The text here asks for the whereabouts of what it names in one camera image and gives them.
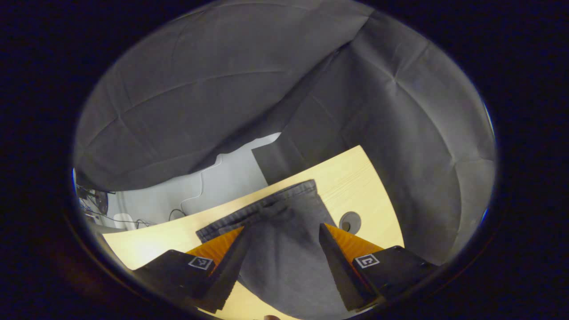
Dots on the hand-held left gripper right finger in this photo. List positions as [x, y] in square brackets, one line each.
[340, 271]

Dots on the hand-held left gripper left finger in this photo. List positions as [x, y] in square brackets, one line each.
[229, 271]

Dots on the dark grey jeans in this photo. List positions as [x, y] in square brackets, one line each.
[284, 249]

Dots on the black backdrop cloth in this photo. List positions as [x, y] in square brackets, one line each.
[200, 89]

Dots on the small white device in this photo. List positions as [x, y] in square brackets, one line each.
[122, 219]

